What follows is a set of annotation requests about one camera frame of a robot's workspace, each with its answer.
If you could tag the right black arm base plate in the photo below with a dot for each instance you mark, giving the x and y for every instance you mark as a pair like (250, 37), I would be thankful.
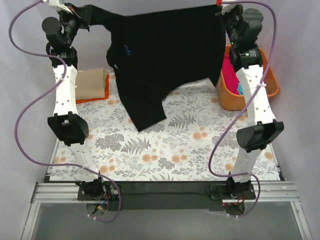
(221, 191)

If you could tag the aluminium frame rail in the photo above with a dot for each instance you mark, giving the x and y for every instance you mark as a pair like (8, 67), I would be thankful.
(271, 191)

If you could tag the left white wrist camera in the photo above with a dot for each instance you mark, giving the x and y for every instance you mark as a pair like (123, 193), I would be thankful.
(60, 5)

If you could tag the orange folded t-shirt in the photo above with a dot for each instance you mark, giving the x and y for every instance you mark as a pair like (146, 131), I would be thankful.
(106, 93)

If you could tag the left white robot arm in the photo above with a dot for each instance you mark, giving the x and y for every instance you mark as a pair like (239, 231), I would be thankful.
(65, 122)

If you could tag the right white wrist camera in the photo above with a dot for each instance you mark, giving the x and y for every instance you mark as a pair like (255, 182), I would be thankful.
(226, 5)

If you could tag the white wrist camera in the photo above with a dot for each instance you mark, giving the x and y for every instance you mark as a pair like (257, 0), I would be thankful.
(226, 5)
(60, 5)

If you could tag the floral patterned table mat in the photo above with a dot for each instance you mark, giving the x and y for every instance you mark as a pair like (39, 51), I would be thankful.
(196, 141)

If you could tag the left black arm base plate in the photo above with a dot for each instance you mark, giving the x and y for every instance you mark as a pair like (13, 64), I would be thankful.
(115, 191)

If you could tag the beige folded t-shirt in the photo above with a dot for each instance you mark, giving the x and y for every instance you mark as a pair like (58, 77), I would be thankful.
(90, 84)

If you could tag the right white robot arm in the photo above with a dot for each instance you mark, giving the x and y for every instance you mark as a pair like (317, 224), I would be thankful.
(243, 27)

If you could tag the pink t-shirt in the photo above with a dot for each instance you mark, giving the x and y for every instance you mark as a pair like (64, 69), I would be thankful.
(230, 79)

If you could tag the turquoise t-shirt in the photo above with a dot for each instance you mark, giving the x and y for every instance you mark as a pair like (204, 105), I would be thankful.
(240, 89)

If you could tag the black t-shirt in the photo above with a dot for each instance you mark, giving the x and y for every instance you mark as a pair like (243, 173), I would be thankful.
(153, 54)

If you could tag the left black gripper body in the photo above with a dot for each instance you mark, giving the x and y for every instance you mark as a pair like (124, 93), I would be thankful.
(83, 15)

